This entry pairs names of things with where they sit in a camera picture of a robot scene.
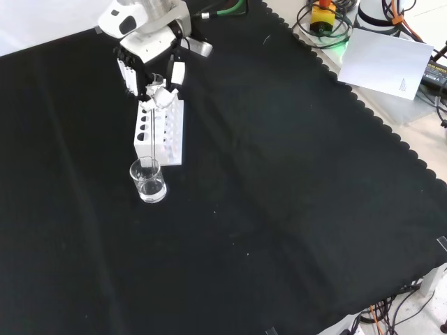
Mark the pale board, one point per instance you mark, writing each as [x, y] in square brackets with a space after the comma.
[384, 63]

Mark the black power adapter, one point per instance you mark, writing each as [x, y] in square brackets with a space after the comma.
[434, 73]

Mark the clear cloth clip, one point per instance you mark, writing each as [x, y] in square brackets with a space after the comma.
[270, 331]
[98, 30]

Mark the clear glass beaker with water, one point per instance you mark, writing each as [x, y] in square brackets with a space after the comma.
[150, 188]

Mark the black bench cloth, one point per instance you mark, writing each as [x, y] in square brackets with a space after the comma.
[262, 174]

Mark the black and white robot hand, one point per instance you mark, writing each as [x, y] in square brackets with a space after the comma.
[150, 45]

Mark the yellow stop button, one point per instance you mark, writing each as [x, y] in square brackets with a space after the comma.
[323, 17]

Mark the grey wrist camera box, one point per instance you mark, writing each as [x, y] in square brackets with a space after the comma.
[202, 47]

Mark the white test tube rack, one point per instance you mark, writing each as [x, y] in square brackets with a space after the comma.
[173, 139]

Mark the clear glass rod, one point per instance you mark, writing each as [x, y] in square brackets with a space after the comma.
[153, 139]

